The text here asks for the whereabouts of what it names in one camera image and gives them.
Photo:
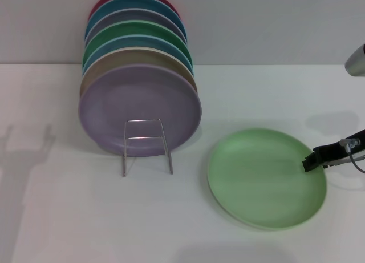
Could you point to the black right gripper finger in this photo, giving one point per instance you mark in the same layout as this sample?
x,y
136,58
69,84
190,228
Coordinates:
x,y
328,165
322,154

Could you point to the light green plate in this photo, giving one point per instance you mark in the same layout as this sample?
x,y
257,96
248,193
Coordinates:
x,y
256,177

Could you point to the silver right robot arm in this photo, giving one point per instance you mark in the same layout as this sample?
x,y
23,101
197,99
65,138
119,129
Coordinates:
x,y
356,62

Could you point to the lavender plate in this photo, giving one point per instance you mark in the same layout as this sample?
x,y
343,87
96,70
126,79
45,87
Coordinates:
x,y
119,109

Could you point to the beige plate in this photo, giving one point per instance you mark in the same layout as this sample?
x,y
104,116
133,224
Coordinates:
x,y
114,64

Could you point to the light blue plate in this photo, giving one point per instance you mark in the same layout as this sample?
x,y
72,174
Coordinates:
x,y
114,46

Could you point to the dark green plate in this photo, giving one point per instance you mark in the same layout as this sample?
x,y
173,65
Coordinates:
x,y
119,32

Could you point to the grey purple plate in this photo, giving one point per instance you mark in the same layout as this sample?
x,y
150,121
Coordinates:
x,y
119,17

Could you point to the teal plate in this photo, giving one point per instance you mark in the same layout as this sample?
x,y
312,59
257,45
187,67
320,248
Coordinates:
x,y
119,5

